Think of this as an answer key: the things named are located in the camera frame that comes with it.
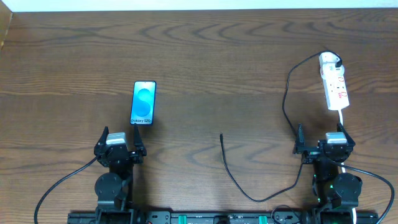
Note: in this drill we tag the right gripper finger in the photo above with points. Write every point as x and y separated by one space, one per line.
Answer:
341 128
300 140

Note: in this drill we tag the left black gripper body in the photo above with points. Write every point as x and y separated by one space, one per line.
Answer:
117 152

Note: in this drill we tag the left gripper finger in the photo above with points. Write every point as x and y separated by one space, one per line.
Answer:
138 143
103 137

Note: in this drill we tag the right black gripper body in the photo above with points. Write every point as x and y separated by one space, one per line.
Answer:
325 149

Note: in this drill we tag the blue screen Galaxy smartphone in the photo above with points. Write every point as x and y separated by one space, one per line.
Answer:
143 103

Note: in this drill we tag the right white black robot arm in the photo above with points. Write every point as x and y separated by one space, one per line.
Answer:
337 191

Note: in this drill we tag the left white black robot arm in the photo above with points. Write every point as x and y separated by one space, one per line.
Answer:
114 188

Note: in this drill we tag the white charger plug adapter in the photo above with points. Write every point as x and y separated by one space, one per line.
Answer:
329 71

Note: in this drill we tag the white power strip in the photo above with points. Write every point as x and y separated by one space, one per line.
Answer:
336 93

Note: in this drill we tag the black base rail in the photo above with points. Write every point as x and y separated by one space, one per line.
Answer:
165 217

